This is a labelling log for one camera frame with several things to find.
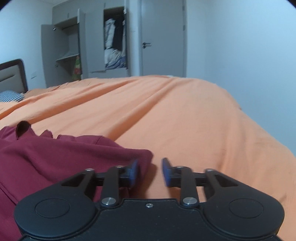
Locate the white wall socket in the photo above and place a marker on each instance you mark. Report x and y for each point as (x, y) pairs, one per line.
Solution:
(33, 75)

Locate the dark red knit garment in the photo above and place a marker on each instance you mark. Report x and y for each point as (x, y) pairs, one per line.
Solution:
(30, 163)

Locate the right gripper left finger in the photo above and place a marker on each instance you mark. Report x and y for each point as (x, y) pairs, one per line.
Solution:
(111, 182)

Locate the grey open wardrobe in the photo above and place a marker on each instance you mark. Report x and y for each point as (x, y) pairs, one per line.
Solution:
(77, 28)

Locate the brown padded headboard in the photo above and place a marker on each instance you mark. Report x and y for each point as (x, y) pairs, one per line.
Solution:
(13, 77)

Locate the colourful bag in wardrobe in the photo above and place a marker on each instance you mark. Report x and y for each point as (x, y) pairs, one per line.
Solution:
(76, 74)

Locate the hanging clothes in wardrobe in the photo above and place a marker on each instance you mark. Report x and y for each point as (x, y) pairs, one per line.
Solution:
(115, 43)

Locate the grey room door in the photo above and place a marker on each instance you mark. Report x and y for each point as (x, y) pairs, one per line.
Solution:
(163, 25)

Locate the blue checkered pillow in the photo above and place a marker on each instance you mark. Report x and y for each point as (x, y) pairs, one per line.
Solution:
(11, 96)

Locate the black door handle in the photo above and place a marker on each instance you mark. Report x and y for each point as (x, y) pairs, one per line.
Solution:
(146, 44)

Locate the orange bed sheet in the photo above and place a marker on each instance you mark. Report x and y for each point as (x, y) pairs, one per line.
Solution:
(192, 122)

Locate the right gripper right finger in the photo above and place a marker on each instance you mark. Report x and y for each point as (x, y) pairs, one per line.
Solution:
(219, 189)

